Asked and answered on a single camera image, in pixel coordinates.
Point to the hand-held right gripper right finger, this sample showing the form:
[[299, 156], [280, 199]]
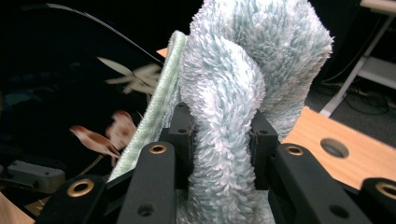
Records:
[[263, 140]]

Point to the light blue fluffy cloth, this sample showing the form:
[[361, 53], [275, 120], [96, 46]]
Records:
[[224, 93]]

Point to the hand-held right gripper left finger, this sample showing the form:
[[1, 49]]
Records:
[[183, 140]]

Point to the white metal stand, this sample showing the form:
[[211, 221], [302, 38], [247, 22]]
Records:
[[370, 68]]

